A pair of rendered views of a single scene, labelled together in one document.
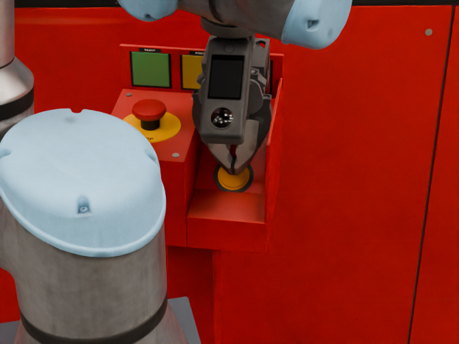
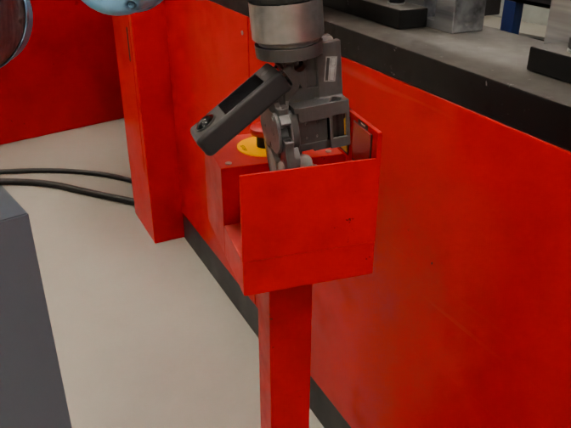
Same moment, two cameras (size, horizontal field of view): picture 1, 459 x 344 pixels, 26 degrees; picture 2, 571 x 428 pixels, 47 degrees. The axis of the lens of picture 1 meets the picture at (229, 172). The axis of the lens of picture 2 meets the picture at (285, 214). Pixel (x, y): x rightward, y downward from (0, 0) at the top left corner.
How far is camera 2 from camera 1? 0.97 m
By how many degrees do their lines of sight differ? 55
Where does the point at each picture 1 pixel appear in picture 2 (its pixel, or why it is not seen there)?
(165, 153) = (228, 160)
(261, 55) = (313, 104)
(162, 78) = not seen: hidden behind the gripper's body
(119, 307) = not seen: outside the picture
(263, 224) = (241, 261)
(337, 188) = (514, 366)
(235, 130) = (200, 135)
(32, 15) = (349, 66)
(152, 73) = not seen: hidden behind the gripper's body
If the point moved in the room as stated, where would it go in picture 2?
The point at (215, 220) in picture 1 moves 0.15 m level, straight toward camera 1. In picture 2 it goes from (230, 239) to (103, 268)
